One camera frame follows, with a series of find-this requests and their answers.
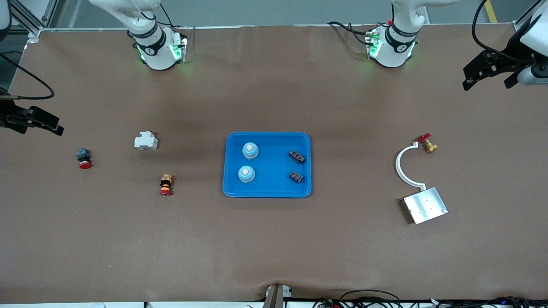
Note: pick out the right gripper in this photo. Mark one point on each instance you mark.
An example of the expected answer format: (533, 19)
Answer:
(9, 116)

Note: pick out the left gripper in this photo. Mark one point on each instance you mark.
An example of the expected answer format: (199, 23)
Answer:
(506, 57)

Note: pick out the black electrolytic capacitor block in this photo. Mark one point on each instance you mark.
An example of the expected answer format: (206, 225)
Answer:
(296, 156)
(296, 176)

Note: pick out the light blue bell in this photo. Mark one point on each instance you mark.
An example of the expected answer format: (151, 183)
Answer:
(250, 150)
(246, 173)

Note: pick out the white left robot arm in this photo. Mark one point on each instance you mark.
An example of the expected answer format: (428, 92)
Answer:
(396, 42)

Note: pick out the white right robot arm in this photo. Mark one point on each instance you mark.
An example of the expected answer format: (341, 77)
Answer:
(156, 47)

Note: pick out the blue plastic tray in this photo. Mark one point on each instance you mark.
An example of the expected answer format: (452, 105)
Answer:
(269, 186)

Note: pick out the red push button blue body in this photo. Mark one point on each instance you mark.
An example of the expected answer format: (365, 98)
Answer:
(84, 159)

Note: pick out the white circuit breaker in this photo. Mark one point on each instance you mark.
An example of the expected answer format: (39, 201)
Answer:
(145, 141)

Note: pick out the red push button orange body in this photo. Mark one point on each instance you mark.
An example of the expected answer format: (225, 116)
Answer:
(166, 184)

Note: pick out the silver metal plate box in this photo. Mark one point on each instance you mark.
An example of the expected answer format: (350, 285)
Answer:
(426, 206)

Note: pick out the brown table mat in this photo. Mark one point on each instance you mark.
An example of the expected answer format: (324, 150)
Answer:
(274, 239)

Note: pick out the aluminium frame profile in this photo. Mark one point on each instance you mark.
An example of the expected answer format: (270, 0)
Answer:
(520, 25)
(26, 18)

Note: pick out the white curved plastic bracket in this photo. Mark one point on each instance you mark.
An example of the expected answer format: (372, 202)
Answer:
(399, 169)

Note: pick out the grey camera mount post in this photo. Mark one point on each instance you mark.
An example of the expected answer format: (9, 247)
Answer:
(276, 296)

